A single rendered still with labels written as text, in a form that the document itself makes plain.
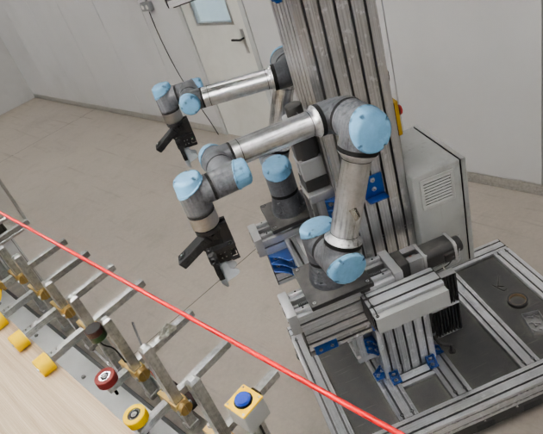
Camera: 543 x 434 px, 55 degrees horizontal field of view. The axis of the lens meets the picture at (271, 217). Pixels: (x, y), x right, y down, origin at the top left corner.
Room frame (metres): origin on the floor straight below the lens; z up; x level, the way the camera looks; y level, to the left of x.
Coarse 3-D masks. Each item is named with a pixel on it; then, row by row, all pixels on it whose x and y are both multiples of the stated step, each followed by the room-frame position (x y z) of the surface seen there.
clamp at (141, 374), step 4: (120, 360) 1.50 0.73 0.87; (120, 364) 1.49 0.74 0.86; (124, 364) 1.47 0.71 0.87; (128, 368) 1.45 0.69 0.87; (140, 368) 1.43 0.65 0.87; (144, 368) 1.43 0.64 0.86; (132, 372) 1.42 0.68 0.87; (136, 372) 1.42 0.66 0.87; (140, 372) 1.41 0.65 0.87; (144, 372) 1.41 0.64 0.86; (148, 372) 1.42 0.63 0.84; (132, 376) 1.45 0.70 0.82; (136, 376) 1.41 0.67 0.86; (140, 376) 1.40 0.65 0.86; (144, 376) 1.41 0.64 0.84; (148, 376) 1.41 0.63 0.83; (136, 380) 1.40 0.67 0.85; (140, 380) 1.40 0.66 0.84; (144, 380) 1.40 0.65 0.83
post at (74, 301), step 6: (72, 294) 1.65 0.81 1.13; (66, 300) 1.65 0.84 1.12; (72, 300) 1.63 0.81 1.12; (78, 300) 1.64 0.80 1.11; (72, 306) 1.62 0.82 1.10; (78, 306) 1.63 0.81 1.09; (78, 312) 1.62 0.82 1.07; (84, 312) 1.63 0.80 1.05; (84, 318) 1.63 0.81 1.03; (90, 318) 1.64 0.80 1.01; (84, 324) 1.63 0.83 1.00; (102, 342) 1.63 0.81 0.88; (108, 342) 1.64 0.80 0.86; (102, 348) 1.62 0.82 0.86; (108, 348) 1.63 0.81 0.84; (108, 354) 1.62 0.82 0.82; (114, 354) 1.63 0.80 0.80; (114, 360) 1.63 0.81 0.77; (114, 366) 1.63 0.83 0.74; (120, 366) 1.63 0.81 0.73
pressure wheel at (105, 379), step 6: (102, 372) 1.44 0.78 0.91; (108, 372) 1.43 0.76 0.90; (114, 372) 1.42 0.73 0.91; (96, 378) 1.42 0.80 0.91; (102, 378) 1.41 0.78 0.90; (108, 378) 1.39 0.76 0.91; (114, 378) 1.40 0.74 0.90; (96, 384) 1.39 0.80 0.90; (102, 384) 1.38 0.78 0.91; (108, 384) 1.38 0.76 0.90; (114, 384) 1.39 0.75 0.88
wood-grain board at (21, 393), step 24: (0, 312) 2.07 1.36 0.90; (0, 336) 1.88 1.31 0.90; (0, 360) 1.72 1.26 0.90; (24, 360) 1.66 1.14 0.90; (0, 384) 1.57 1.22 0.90; (24, 384) 1.52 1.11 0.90; (48, 384) 1.48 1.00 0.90; (72, 384) 1.43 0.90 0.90; (0, 408) 1.44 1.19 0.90; (24, 408) 1.40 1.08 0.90; (48, 408) 1.36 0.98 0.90; (72, 408) 1.32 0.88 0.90; (96, 408) 1.28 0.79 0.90; (0, 432) 1.33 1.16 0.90; (24, 432) 1.29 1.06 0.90; (48, 432) 1.25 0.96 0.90; (72, 432) 1.21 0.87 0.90; (96, 432) 1.18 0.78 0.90; (120, 432) 1.15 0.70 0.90
